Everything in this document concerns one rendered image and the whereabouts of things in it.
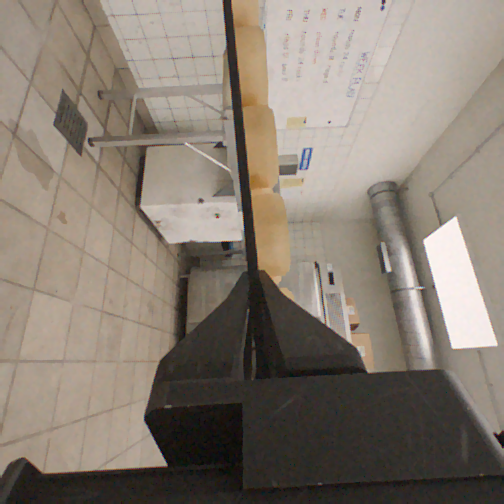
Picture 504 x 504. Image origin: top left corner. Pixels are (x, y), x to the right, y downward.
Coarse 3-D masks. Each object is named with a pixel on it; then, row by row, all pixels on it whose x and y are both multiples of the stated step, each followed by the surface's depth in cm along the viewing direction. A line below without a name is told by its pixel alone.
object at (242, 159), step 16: (224, 0) 15; (224, 16) 15; (240, 96) 14; (240, 112) 14; (240, 128) 14; (240, 144) 14; (240, 160) 14; (240, 176) 14; (240, 192) 14; (256, 256) 13; (256, 272) 13; (256, 288) 13; (256, 304) 12; (256, 320) 12; (256, 336) 12; (256, 352) 12
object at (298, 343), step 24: (264, 288) 11; (264, 312) 11; (288, 312) 9; (288, 336) 8; (312, 336) 8; (336, 336) 8; (288, 360) 7; (312, 360) 7; (336, 360) 7; (360, 360) 7
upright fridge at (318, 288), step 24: (312, 264) 359; (336, 264) 364; (192, 288) 352; (216, 288) 352; (288, 288) 349; (312, 288) 348; (336, 288) 353; (192, 312) 342; (312, 312) 338; (336, 312) 343
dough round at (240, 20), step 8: (232, 0) 19; (240, 0) 19; (248, 0) 19; (256, 0) 19; (232, 8) 19; (240, 8) 19; (248, 8) 19; (256, 8) 19; (240, 16) 19; (248, 16) 19; (256, 16) 20; (240, 24) 20; (248, 24) 20; (256, 24) 20
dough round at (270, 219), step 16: (256, 208) 15; (272, 208) 15; (256, 224) 15; (272, 224) 15; (256, 240) 15; (272, 240) 15; (288, 240) 15; (272, 256) 15; (288, 256) 16; (272, 272) 16
